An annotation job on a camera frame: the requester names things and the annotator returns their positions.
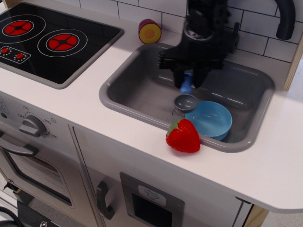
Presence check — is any toy oven door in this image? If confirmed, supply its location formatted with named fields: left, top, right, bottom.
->
left=0, top=149, right=73, bottom=207

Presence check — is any red toy strawberry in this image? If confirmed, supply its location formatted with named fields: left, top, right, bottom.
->
left=166, top=119, right=201, bottom=153

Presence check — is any black toy faucet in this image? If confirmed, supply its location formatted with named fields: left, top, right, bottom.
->
left=225, top=0, right=303, bottom=62

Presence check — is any grey dishwasher panel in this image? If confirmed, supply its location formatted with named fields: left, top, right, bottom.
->
left=120, top=172, right=185, bottom=227

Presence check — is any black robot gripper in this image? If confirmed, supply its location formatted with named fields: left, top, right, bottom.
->
left=158, top=26, right=229, bottom=88

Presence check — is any yellow pink toy cylinder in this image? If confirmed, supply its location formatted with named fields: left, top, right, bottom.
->
left=138, top=19, right=162, bottom=44

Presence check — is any light blue plastic bowl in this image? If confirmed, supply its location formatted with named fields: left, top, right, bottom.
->
left=185, top=101, right=232, bottom=141

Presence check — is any black cable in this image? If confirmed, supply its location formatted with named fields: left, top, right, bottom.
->
left=0, top=205, right=18, bottom=227

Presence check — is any grey oven door handle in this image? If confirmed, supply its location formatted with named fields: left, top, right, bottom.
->
left=0, top=138, right=39, bottom=157

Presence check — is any grey toy sink basin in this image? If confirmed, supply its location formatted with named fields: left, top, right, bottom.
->
left=99, top=43, right=275, bottom=153

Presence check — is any grey oven knob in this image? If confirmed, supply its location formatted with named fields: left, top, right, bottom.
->
left=19, top=115, right=47, bottom=137

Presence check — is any grey cabinet door handle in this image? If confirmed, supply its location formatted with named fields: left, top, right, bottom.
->
left=96, top=181, right=115, bottom=220

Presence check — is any black toy stovetop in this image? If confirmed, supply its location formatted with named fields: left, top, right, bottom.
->
left=0, top=2, right=124, bottom=89

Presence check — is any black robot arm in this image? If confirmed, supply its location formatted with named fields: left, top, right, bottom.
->
left=159, top=0, right=232, bottom=88

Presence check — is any blue handled grey spoon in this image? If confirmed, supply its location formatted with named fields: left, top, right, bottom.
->
left=174, top=73, right=198, bottom=113

